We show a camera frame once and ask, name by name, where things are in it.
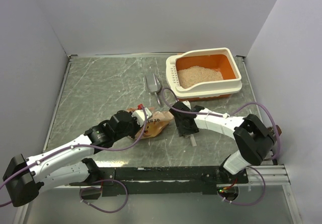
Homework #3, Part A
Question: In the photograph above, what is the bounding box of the clear plastic bag clip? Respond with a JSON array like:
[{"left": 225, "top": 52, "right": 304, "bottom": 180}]
[{"left": 185, "top": 134, "right": 197, "bottom": 147}]

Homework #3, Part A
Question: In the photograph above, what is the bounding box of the pink cat litter bag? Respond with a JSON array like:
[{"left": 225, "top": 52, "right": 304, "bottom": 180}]
[{"left": 141, "top": 107, "right": 174, "bottom": 139}]

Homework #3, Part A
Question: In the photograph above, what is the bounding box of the metal litter scoop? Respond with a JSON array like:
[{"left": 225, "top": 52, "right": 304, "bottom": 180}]
[{"left": 145, "top": 73, "right": 162, "bottom": 106}]

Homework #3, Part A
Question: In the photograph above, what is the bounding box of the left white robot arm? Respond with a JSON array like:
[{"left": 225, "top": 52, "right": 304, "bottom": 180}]
[{"left": 1, "top": 109, "right": 152, "bottom": 207}]

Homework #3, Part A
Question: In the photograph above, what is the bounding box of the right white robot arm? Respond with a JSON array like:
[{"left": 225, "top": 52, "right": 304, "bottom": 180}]
[{"left": 170, "top": 101, "right": 281, "bottom": 183}]

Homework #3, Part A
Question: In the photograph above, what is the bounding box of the cream orange litter box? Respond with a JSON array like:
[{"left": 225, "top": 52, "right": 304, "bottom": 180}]
[{"left": 166, "top": 48, "right": 242, "bottom": 101}]

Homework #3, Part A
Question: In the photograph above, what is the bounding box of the brown dustpan brush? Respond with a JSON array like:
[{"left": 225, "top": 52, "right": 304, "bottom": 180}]
[{"left": 267, "top": 125, "right": 282, "bottom": 137}]

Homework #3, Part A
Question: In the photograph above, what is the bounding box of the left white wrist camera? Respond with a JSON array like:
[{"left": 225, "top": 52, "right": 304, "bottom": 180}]
[{"left": 131, "top": 104, "right": 152, "bottom": 127}]

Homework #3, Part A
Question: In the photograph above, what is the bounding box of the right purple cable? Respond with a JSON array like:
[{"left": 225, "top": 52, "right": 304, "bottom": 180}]
[{"left": 160, "top": 88, "right": 282, "bottom": 206}]

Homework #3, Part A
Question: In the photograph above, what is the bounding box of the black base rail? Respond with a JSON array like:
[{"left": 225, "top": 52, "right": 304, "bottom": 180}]
[{"left": 80, "top": 166, "right": 250, "bottom": 199}]

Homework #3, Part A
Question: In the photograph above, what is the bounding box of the aluminium frame rail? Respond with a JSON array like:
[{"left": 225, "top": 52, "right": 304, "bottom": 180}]
[{"left": 24, "top": 165, "right": 291, "bottom": 192}]

